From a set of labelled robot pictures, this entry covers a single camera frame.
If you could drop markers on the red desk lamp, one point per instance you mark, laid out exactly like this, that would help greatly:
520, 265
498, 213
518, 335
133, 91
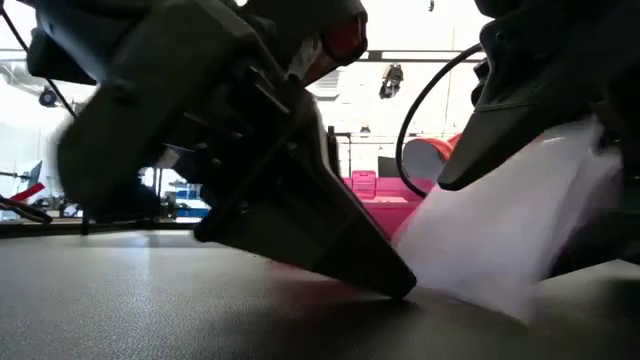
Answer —
427, 157

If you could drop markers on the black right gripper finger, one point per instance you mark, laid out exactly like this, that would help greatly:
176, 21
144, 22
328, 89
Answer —
500, 145
631, 125

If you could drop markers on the pink plastic pencil case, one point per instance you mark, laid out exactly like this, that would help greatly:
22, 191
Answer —
385, 200

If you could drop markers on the tilted computer monitor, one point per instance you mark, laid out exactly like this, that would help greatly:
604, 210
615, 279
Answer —
34, 172

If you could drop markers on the red slanted bar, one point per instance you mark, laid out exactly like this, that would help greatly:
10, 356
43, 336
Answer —
27, 192

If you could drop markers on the white notepad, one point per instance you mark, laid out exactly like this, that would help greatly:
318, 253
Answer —
500, 240

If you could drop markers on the black ceiling spotlight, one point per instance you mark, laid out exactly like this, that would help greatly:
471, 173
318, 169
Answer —
49, 97

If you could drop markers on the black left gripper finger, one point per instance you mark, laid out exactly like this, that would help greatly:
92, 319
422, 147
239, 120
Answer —
325, 250

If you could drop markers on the black overhead camera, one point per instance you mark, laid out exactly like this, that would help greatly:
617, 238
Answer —
391, 82

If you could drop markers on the black monitor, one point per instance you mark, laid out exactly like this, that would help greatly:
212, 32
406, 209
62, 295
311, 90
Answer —
387, 167

